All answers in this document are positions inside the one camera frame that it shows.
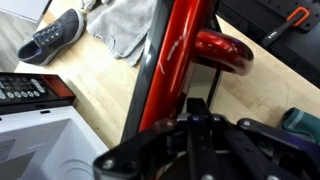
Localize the grey canvas shoe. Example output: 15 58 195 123
17 8 84 66

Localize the black orange tool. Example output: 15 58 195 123
261 6 310 47

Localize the green crumpled cloth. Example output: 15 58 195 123
281 107 320 145

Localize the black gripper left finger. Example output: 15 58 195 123
93 119 186 180

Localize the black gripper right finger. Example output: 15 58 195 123
213 114 320 180

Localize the red black microwave body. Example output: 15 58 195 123
0 72 108 180

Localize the grey white towel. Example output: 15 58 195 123
80 0 157 66

